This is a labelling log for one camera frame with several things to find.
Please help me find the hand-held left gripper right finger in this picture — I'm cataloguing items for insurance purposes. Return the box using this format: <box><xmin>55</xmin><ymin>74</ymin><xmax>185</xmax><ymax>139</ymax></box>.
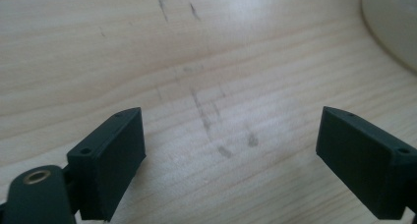
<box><xmin>315</xmin><ymin>105</ymin><xmax>417</xmax><ymax>221</ymax></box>

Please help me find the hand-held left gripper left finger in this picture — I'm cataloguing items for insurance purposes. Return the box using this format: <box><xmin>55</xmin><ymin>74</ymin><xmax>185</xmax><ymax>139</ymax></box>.
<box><xmin>66</xmin><ymin>106</ymin><xmax>148</xmax><ymax>223</ymax></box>

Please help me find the cream round plate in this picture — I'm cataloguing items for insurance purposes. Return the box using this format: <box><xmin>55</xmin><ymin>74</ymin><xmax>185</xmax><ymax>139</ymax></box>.
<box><xmin>361</xmin><ymin>0</ymin><xmax>417</xmax><ymax>72</ymax></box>

